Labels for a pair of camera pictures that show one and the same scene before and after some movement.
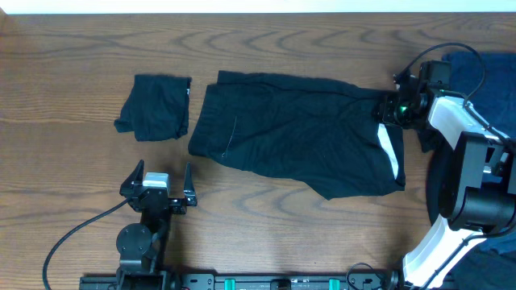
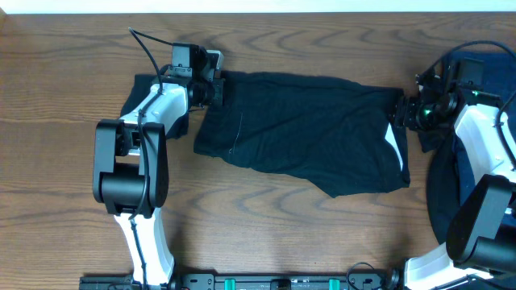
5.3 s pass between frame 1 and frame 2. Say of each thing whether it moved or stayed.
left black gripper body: moved
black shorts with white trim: stayed
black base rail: stayed
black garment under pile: stayed
